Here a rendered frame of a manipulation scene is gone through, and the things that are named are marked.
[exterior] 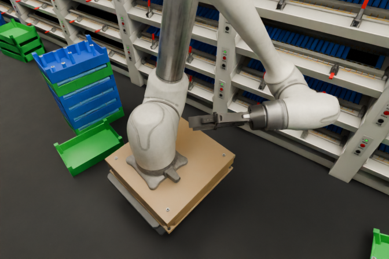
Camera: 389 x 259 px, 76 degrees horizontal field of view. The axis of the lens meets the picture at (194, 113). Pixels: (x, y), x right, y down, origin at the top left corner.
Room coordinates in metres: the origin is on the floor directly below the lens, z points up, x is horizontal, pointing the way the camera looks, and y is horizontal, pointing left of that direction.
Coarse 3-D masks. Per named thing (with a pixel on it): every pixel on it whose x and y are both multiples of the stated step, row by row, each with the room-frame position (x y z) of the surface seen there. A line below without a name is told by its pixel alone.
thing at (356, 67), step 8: (272, 40) 1.01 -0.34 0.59; (280, 48) 0.98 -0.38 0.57; (288, 48) 0.96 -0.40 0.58; (296, 48) 0.95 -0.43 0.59; (296, 56) 0.93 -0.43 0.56; (312, 56) 0.91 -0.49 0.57; (320, 56) 0.89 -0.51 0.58; (328, 56) 0.88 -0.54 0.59; (344, 64) 0.83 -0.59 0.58; (352, 64) 0.83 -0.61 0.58; (352, 72) 0.80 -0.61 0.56; (368, 72) 0.79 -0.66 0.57; (376, 72) 0.77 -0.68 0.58
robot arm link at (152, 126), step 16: (144, 112) 0.58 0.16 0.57; (160, 112) 0.58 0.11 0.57; (176, 112) 0.66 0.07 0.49; (128, 128) 0.55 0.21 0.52; (144, 128) 0.52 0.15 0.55; (160, 128) 0.53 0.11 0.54; (176, 128) 0.60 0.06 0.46; (144, 144) 0.50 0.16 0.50; (160, 144) 0.51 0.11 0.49; (144, 160) 0.50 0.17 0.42; (160, 160) 0.50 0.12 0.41
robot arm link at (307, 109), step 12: (300, 84) 0.60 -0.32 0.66; (288, 96) 0.56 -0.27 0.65; (300, 96) 0.54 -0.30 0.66; (312, 96) 0.54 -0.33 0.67; (324, 96) 0.53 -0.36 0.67; (288, 108) 0.51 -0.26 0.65; (300, 108) 0.50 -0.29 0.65; (312, 108) 0.50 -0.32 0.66; (324, 108) 0.50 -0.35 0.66; (336, 108) 0.50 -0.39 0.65; (288, 120) 0.48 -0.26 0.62; (300, 120) 0.48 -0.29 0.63; (312, 120) 0.48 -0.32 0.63; (324, 120) 0.48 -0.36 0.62
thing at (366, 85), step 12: (240, 48) 1.04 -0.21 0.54; (288, 60) 0.92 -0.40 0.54; (300, 60) 0.91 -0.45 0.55; (312, 60) 0.90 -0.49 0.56; (384, 60) 0.84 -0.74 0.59; (312, 72) 0.86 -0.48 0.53; (324, 72) 0.83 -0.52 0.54; (348, 72) 0.82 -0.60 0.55; (384, 72) 0.78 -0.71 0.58; (336, 84) 0.81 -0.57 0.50; (348, 84) 0.78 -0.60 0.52; (360, 84) 0.76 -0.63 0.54; (372, 84) 0.75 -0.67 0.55; (384, 84) 0.74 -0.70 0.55; (372, 96) 0.73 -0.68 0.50
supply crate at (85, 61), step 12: (72, 48) 1.22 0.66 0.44; (84, 48) 1.26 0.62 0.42; (96, 48) 1.24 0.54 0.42; (36, 60) 1.07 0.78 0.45; (48, 60) 1.13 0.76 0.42; (60, 60) 1.15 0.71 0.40; (84, 60) 1.15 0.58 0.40; (96, 60) 1.10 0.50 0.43; (108, 60) 1.14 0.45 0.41; (48, 72) 0.95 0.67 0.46; (60, 72) 0.98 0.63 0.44; (72, 72) 1.01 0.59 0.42
